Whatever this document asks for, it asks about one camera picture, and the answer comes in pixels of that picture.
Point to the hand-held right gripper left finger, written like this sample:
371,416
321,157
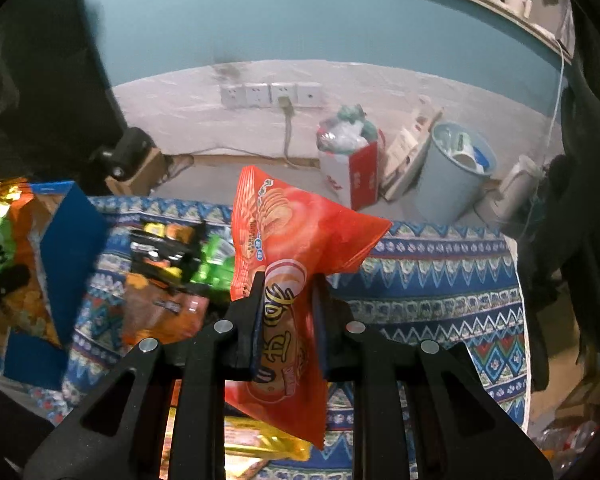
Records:
247,340

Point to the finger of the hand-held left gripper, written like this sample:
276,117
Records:
2,292

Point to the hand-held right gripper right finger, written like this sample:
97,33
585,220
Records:
330,345

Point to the orange snack bag green label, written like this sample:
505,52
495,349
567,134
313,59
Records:
15,225

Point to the cardboard box blue trim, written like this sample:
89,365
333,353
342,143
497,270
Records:
72,240

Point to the orange snack bag black top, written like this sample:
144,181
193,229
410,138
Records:
165,310

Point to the black yellow snack packet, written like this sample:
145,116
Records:
155,260

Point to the red potato chips bag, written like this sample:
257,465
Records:
285,220

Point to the green snack packet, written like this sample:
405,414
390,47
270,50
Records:
212,260

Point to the gold snack packet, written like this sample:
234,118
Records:
265,442

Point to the blue patterned tablecloth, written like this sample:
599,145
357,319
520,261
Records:
430,285

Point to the red and white box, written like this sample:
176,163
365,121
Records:
355,175

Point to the black cylindrical device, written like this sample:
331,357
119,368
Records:
127,152

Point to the small brown cardboard box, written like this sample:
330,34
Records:
150,170

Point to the light blue trash bin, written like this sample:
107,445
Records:
445,185

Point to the folded cardboard pieces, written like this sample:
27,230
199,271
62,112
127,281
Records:
405,150

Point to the plastic trash bag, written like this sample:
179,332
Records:
345,127

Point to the black cloth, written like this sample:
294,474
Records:
40,60

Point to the white electric kettle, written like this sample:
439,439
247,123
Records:
515,185

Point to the empty plastic bottles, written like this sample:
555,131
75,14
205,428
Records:
570,445

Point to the dark hanging clothing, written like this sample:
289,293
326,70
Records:
590,185

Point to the white wall outlet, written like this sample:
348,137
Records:
310,94
257,94
280,90
232,95

